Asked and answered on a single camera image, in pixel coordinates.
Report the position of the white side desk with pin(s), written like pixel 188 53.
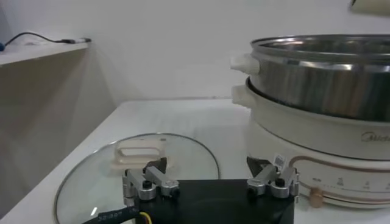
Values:
pixel 30 53

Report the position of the stainless steel steamer basket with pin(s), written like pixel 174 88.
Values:
pixel 304 88

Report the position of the cream electric cooking pot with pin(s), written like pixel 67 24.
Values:
pixel 304 137

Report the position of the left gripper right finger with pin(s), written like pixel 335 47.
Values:
pixel 274 182

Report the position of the small black desk device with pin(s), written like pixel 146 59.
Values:
pixel 86 39

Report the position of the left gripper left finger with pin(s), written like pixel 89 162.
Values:
pixel 146 184

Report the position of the glass pot lid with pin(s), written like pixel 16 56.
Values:
pixel 138 158

